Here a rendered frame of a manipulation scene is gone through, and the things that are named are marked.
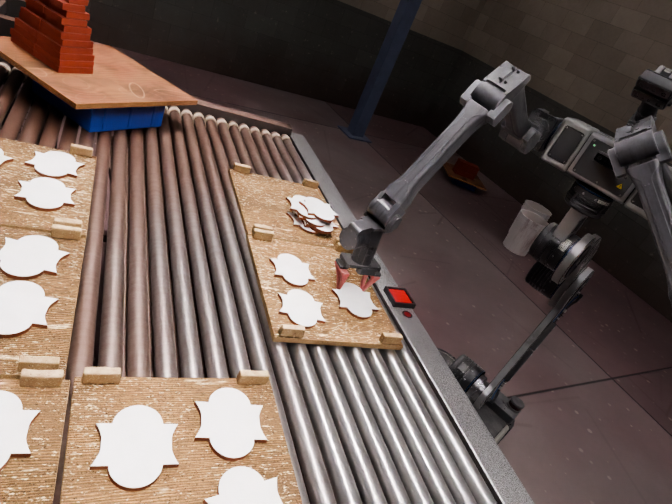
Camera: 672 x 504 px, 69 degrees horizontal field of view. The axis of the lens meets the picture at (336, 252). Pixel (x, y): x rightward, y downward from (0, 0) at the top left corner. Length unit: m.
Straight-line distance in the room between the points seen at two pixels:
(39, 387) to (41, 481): 0.16
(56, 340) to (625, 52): 6.25
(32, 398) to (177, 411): 0.22
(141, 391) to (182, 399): 0.07
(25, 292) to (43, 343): 0.13
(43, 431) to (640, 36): 6.37
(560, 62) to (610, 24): 0.64
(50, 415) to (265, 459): 0.34
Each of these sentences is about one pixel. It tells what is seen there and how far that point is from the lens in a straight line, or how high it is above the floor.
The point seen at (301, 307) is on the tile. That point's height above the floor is 0.95.
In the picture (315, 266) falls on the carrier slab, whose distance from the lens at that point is 1.41.
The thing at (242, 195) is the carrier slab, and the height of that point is 0.94.
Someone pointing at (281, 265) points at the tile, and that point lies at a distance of 1.33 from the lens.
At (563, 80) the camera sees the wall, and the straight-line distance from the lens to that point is 6.89.
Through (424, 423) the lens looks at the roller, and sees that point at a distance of 1.16.
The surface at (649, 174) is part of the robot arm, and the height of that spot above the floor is 1.54.
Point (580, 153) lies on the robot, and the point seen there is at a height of 1.45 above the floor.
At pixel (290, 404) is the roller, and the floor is 0.91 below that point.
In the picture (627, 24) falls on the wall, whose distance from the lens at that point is 6.72.
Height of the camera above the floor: 1.66
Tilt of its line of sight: 28 degrees down
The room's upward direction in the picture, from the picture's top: 25 degrees clockwise
